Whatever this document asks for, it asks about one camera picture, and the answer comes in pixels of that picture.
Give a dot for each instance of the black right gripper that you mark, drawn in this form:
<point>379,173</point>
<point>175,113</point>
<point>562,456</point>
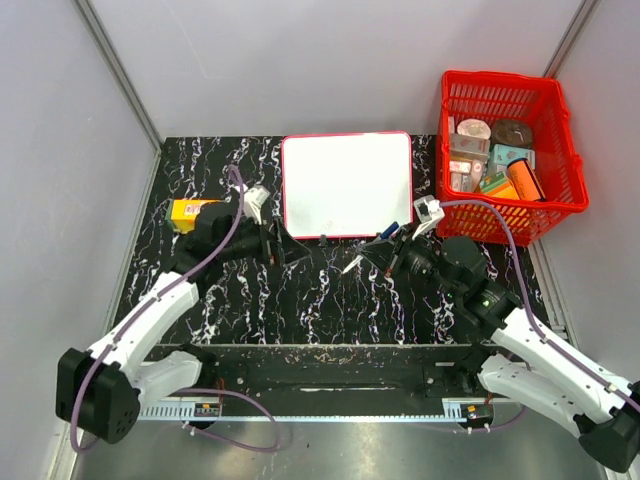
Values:
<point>382,253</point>

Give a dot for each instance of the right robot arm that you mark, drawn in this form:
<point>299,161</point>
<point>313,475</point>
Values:
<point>549,376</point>

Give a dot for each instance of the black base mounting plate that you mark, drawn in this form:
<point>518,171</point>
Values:
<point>427,371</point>

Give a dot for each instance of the white marker blue cap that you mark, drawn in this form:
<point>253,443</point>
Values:
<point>381,238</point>

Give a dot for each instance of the orange cylinder can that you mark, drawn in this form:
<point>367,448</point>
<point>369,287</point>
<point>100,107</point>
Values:
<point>524,180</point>

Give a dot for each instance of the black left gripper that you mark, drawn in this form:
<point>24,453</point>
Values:
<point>287,250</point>

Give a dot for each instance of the pink framed whiteboard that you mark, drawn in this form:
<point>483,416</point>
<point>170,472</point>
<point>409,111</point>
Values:
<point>346,185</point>

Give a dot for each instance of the pink round roll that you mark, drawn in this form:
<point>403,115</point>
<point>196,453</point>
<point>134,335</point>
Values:
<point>475,128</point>

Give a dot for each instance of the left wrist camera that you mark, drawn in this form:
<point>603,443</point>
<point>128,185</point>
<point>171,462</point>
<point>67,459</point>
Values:
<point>254,199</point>

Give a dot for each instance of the teal small box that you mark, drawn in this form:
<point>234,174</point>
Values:
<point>503,155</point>

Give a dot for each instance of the pink snack box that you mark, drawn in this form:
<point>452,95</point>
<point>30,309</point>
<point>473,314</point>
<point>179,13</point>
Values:
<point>468,147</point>

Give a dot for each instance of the orange sponge pack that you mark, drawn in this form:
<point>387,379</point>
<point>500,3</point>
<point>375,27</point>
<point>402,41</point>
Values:
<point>181,214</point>

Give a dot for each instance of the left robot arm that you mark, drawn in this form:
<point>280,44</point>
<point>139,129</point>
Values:
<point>103,389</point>

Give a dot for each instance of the brown round tin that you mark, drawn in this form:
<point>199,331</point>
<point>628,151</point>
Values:
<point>512,133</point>

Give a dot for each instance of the white cable duct rail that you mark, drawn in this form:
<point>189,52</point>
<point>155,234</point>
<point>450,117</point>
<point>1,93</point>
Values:
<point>321,407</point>

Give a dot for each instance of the red plastic basket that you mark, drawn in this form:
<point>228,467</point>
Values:
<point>483,199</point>

